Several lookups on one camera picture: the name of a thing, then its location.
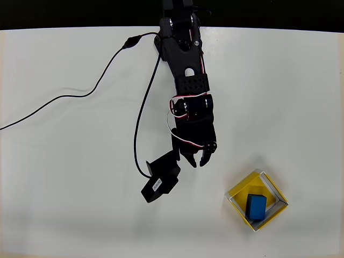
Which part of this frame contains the black webcam cable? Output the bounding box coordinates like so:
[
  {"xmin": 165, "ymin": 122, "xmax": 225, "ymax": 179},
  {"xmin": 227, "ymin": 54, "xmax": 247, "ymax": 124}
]
[{"xmin": 0, "ymin": 32, "xmax": 162, "ymax": 178}]

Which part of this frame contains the black power cable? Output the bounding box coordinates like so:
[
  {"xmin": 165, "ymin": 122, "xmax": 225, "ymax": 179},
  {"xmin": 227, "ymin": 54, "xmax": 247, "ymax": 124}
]
[{"xmin": 193, "ymin": 5, "xmax": 212, "ymax": 18}]

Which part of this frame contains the blue block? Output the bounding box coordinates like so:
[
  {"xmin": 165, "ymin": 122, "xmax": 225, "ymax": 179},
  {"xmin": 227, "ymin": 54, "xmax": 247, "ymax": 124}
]
[{"xmin": 245, "ymin": 193, "xmax": 268, "ymax": 222}]

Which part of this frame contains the yellow open box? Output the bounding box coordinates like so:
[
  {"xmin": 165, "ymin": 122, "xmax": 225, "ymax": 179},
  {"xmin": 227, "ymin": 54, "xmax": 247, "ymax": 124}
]
[{"xmin": 225, "ymin": 168, "xmax": 290, "ymax": 233}]

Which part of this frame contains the black webcam on gripper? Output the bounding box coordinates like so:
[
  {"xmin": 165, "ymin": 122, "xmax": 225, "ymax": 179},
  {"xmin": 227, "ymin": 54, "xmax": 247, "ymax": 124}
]
[{"xmin": 140, "ymin": 149, "xmax": 182, "ymax": 204}]

